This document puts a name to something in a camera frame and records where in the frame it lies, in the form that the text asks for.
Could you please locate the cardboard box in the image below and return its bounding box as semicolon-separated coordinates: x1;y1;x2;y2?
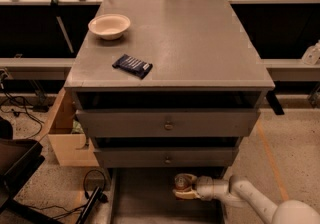
46;88;98;167

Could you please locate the grey middle drawer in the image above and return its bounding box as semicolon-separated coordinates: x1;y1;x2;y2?
94;147;239;168

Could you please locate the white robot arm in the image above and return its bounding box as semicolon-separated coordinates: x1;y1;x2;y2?
173;173;320;224

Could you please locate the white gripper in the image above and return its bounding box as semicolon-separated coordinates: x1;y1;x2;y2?
173;173;214;201

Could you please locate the grey open bottom drawer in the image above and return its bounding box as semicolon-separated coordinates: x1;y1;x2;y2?
107;167;225;224

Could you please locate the black power strip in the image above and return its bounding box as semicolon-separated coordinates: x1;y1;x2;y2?
76;187;102;224

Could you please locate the grey drawer cabinet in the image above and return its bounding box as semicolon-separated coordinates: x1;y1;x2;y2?
64;0;276;224

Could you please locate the black cable on floor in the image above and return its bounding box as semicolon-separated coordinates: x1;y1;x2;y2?
0;73;45;140

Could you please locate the white bowl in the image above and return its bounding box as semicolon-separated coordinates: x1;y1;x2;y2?
88;14;131;40

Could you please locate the dark blue snack bar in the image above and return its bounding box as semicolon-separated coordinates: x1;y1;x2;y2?
112;54;153;79

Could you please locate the black office chair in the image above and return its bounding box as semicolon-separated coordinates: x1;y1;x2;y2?
0;118;62;224

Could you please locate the red coke can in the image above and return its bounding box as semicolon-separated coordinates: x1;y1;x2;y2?
174;173;192;191

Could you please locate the grey top drawer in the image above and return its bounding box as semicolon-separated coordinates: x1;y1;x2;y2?
76;109;260;138

